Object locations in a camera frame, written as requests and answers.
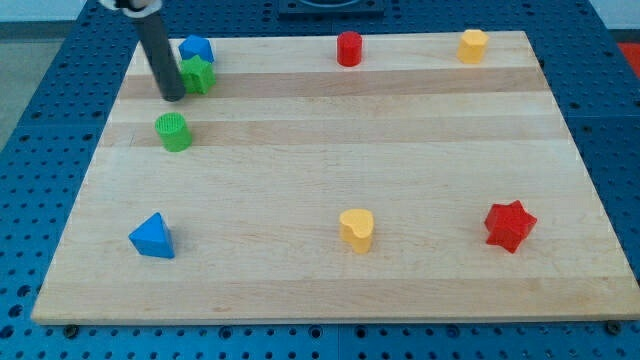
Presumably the blue cube block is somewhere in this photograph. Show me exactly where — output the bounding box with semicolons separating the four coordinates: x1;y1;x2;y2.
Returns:
178;35;215;63

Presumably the yellow heart block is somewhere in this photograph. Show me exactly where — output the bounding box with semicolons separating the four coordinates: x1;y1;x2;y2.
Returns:
339;208;375;254

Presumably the wooden board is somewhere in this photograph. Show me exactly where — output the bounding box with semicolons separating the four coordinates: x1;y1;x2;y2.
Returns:
32;31;639;326

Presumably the red cylinder block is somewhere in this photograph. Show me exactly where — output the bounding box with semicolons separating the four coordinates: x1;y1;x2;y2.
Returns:
336;31;363;67

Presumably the green cylinder block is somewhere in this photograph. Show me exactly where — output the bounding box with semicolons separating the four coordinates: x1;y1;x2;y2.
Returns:
154;112;192;152

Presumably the green star block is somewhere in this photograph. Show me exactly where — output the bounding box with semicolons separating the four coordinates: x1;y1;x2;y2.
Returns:
180;55;216;94

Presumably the blue triangle block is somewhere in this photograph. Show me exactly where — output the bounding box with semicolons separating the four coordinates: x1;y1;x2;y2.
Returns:
128;212;175;259

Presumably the red star block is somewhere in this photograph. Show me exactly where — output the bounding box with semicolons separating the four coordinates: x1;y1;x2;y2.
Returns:
484;200;537;253

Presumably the yellow hexagon block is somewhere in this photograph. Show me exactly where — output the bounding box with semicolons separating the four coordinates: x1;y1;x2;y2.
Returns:
456;29;490;64

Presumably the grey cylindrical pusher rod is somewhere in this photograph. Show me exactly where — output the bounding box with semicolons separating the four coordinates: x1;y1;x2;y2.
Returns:
132;6;186;102

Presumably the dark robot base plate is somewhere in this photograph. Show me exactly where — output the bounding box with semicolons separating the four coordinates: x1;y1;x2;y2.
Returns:
274;0;386;18

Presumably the white rod mount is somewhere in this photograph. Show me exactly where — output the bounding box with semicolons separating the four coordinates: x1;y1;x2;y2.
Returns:
99;0;163;18

